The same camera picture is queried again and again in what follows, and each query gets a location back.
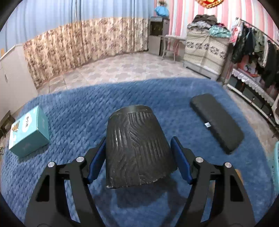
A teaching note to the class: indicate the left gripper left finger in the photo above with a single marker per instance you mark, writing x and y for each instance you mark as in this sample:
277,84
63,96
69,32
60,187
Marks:
48,204

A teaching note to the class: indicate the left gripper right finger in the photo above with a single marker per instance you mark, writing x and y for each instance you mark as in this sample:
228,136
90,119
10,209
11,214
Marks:
230,205

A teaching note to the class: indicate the black textured cup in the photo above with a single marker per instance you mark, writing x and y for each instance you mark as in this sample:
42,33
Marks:
137,151

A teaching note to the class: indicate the teal plastic trash basket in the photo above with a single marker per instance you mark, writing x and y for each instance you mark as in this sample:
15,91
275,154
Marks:
276,173

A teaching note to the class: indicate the brown phone case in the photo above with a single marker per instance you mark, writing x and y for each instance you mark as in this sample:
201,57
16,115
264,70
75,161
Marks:
239,175

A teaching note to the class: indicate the teal tissue box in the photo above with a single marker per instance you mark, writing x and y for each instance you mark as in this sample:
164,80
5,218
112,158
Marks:
29,133

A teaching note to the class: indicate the black rectangular case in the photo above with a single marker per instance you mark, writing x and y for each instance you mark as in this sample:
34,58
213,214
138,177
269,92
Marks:
220,123

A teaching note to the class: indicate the small wooden stool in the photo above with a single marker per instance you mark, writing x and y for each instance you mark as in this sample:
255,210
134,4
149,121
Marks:
6,123

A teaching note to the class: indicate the low tv stand with lace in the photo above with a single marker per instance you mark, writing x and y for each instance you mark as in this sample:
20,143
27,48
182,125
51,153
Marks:
252,93

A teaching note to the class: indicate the white cabinet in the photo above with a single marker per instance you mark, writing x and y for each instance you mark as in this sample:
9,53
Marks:
16,84

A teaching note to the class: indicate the patterned cloth covered cabinet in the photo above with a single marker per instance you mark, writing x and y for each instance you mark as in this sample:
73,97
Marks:
205,54

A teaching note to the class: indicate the hanging dark clothes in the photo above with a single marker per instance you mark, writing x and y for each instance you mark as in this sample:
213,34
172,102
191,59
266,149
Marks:
257,52

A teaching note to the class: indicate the blue floral curtain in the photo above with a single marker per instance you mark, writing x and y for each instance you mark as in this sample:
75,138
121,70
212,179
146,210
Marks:
58,36

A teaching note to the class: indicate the small metal folding table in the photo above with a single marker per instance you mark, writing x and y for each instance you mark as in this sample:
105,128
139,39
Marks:
167,40

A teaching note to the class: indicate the pile of folded clothes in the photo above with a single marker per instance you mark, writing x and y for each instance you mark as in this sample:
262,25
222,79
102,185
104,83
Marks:
209,23

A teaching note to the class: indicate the grey water dispenser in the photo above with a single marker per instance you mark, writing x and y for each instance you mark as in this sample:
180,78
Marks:
158,28

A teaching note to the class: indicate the blue covered water bottle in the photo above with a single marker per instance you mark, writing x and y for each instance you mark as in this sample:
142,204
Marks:
162,11

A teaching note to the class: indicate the red heart wall decoration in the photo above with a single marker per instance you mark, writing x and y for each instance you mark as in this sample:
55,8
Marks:
209,3

